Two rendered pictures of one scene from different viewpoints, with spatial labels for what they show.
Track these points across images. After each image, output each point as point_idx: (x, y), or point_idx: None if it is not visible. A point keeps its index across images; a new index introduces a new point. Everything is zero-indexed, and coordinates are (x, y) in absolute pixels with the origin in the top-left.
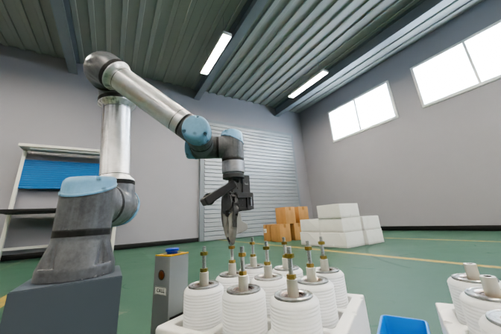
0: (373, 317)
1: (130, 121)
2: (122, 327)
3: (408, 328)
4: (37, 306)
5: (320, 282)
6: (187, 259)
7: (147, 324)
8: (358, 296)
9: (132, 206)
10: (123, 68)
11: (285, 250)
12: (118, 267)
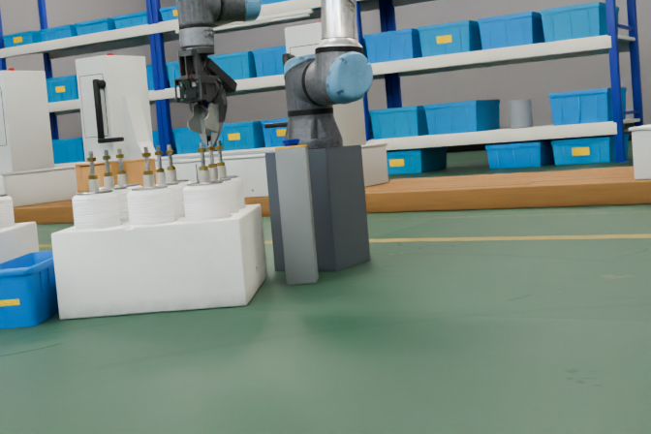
0: (12, 362)
1: None
2: (516, 276)
3: (3, 280)
4: None
5: (100, 188)
6: (275, 157)
7: (484, 284)
8: (59, 232)
9: (317, 81)
10: None
11: (145, 164)
12: (311, 149)
